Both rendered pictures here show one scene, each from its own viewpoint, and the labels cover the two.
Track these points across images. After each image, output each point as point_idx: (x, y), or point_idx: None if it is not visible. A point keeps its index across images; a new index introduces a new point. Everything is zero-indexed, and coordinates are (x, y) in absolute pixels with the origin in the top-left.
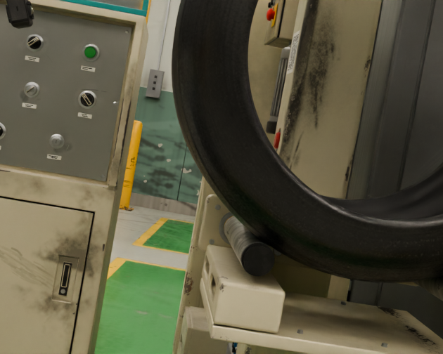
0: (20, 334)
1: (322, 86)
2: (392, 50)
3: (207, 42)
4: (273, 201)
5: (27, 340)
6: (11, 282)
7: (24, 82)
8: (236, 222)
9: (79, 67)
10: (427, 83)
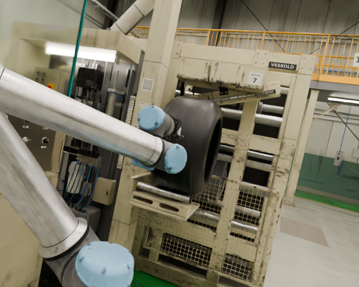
0: (27, 240)
1: None
2: (125, 117)
3: (203, 156)
4: (200, 187)
5: (28, 241)
6: (24, 222)
7: (22, 137)
8: (151, 185)
9: (42, 128)
10: None
